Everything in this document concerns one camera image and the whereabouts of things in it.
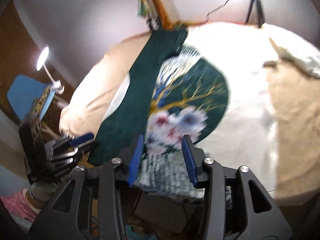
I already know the beige bed cover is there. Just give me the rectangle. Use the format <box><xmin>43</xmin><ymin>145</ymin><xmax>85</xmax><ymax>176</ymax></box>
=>
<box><xmin>59</xmin><ymin>32</ymin><xmax>152</xmax><ymax>140</ymax></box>

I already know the black tripod stand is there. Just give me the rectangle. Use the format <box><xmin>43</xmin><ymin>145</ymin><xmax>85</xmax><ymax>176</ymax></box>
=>
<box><xmin>244</xmin><ymin>0</ymin><xmax>266</xmax><ymax>28</ymax></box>

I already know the pink patterned cloth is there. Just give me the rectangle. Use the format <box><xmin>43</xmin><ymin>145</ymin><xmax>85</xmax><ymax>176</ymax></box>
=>
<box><xmin>0</xmin><ymin>190</ymin><xmax>42</xmax><ymax>233</ymax></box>

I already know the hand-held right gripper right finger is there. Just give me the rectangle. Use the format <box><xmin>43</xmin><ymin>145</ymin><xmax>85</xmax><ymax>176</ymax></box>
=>
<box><xmin>181</xmin><ymin>134</ymin><xmax>293</xmax><ymax>240</ymax></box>

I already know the white bed sheet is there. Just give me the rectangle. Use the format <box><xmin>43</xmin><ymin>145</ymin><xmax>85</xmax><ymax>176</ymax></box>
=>
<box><xmin>105</xmin><ymin>22</ymin><xmax>320</xmax><ymax>198</ymax></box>

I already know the blue chair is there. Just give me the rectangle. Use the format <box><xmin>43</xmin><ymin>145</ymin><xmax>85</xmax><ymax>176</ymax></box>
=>
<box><xmin>7</xmin><ymin>74</ymin><xmax>55</xmax><ymax>121</ymax></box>

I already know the green printed garment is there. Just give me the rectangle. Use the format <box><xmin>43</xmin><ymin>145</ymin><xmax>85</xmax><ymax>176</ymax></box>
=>
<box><xmin>89</xmin><ymin>27</ymin><xmax>231</xmax><ymax>198</ymax></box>

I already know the black cable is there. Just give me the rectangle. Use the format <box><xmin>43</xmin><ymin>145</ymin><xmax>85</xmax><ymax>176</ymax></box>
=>
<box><xmin>206</xmin><ymin>0</ymin><xmax>245</xmax><ymax>22</ymax></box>

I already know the wooden framed wall hanging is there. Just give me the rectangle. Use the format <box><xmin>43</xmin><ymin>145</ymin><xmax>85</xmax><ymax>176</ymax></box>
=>
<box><xmin>129</xmin><ymin>0</ymin><xmax>184</xmax><ymax>30</ymax></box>

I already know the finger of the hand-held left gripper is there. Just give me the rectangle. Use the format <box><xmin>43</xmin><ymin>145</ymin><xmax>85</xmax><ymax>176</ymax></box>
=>
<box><xmin>53</xmin><ymin>132</ymin><xmax>95</xmax><ymax>151</ymax></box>
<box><xmin>50</xmin><ymin>143</ymin><xmax>98</xmax><ymax>167</ymax></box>

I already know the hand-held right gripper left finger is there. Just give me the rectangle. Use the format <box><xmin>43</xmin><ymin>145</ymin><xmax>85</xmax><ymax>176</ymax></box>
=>
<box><xmin>29</xmin><ymin>134</ymin><xmax>145</xmax><ymax>240</ymax></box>

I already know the white desk lamp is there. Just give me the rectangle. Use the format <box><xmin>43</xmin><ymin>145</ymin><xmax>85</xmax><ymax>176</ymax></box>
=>
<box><xmin>36</xmin><ymin>44</ymin><xmax>66</xmax><ymax>94</ymax></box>

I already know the beige blanket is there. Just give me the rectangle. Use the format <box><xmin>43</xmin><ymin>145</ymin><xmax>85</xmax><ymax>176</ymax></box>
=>
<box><xmin>262</xmin><ymin>37</ymin><xmax>320</xmax><ymax>202</ymax></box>

